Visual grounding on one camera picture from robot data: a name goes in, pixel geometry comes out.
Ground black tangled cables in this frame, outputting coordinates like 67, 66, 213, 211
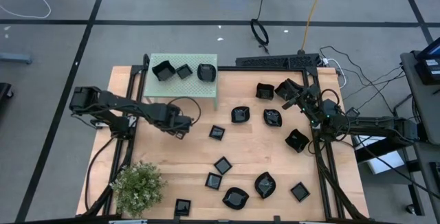
318, 45, 413, 115

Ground white box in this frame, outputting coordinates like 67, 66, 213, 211
353, 127, 406, 176

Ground grey desk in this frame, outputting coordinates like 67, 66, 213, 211
399, 50, 440, 146

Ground black perforated metal panel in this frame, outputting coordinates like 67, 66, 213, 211
235, 53, 323, 69

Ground black laptop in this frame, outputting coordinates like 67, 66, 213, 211
414, 37, 440, 86

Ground grey furniture foot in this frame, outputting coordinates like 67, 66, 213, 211
0, 52, 34, 65

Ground black desk crossbar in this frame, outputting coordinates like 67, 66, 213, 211
355, 137, 429, 164

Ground black chair base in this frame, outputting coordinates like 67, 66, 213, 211
0, 82, 14, 102

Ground green perforated metal shelf riser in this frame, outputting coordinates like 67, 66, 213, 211
143, 52, 219, 111

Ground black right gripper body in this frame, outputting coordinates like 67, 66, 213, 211
294, 85, 320, 119

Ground black small square plate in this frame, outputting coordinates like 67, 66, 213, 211
204, 172, 223, 191
290, 181, 311, 203
175, 63, 194, 80
174, 198, 192, 217
213, 155, 234, 176
208, 124, 226, 142

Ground black wavy square plate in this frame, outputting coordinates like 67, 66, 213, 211
151, 60, 177, 82
284, 128, 311, 154
274, 79, 297, 102
255, 82, 275, 101

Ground artificial green potted plant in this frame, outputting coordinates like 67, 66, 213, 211
109, 160, 168, 219

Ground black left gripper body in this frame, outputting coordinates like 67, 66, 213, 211
160, 106, 193, 134

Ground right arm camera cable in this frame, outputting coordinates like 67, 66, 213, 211
319, 88, 342, 109

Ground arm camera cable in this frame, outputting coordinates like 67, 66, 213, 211
319, 88, 342, 109
167, 96, 203, 126

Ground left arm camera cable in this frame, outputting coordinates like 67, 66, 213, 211
167, 96, 203, 126

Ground yellow hanging cable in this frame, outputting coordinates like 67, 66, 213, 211
300, 0, 328, 54

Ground white power cable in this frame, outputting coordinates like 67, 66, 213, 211
329, 58, 349, 90

